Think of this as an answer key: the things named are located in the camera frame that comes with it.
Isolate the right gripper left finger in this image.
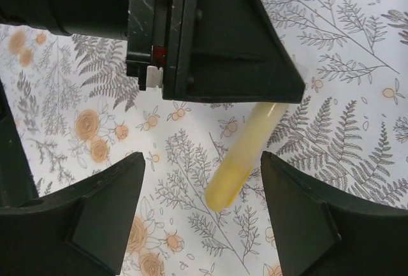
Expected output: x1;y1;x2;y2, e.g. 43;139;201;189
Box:
1;152;145;275

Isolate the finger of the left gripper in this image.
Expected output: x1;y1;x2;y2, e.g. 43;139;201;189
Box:
162;0;305;104

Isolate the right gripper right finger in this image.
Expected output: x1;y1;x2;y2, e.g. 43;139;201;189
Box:
261;152;407;275

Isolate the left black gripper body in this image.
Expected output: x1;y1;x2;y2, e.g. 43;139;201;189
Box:
126;0;197;91

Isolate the yellow highlighter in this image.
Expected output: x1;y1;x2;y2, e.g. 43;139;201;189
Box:
205;103;289;212

